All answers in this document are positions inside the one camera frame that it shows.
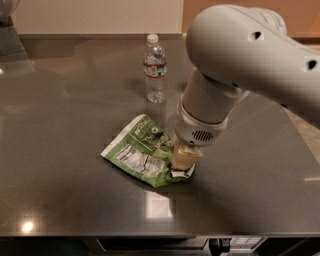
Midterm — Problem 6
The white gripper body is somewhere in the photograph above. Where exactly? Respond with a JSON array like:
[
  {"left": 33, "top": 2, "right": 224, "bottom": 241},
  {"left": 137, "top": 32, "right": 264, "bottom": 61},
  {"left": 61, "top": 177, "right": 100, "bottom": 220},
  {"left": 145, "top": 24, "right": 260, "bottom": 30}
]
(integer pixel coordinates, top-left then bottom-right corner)
[{"left": 174, "top": 103, "right": 228, "bottom": 147}]

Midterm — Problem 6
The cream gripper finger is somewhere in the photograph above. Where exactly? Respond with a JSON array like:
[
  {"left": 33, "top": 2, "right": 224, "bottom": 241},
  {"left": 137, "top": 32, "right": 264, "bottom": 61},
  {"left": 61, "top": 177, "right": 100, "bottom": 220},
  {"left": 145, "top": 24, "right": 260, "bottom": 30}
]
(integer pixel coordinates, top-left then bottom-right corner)
[
  {"left": 171, "top": 135, "right": 187, "bottom": 170},
  {"left": 181, "top": 145, "right": 203, "bottom": 169}
]

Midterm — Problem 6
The green jalapeno chip bag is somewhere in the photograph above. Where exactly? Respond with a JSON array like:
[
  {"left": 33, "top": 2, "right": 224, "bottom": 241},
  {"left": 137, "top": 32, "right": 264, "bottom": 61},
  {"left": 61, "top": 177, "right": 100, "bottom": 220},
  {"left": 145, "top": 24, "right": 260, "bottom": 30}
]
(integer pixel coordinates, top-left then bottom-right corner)
[{"left": 101, "top": 114, "right": 195, "bottom": 187}]

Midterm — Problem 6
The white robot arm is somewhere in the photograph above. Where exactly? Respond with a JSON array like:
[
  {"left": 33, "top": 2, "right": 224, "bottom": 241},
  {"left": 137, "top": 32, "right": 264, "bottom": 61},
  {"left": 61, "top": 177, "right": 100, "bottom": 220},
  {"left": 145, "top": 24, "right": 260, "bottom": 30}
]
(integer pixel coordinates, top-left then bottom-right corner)
[{"left": 171, "top": 5, "right": 320, "bottom": 170}]

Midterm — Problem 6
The clear plastic water bottle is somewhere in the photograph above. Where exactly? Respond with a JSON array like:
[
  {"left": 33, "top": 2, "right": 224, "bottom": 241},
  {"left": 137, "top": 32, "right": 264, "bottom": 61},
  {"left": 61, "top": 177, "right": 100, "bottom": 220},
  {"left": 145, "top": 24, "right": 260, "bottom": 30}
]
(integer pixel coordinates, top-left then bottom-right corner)
[{"left": 143, "top": 34, "right": 167, "bottom": 104}]

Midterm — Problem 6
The dark drawer under table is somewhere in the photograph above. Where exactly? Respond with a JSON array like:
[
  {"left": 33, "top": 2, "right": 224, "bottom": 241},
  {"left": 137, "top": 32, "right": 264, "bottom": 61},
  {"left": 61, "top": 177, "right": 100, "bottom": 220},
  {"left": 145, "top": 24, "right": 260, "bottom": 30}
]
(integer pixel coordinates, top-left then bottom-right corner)
[{"left": 99, "top": 237, "right": 207, "bottom": 251}]

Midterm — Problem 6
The glass bowl at corner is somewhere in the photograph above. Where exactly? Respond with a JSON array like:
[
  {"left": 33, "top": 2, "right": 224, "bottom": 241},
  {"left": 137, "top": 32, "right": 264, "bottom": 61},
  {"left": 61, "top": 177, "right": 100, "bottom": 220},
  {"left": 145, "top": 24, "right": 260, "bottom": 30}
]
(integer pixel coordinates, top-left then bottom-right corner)
[{"left": 0, "top": 0, "right": 20, "bottom": 20}]

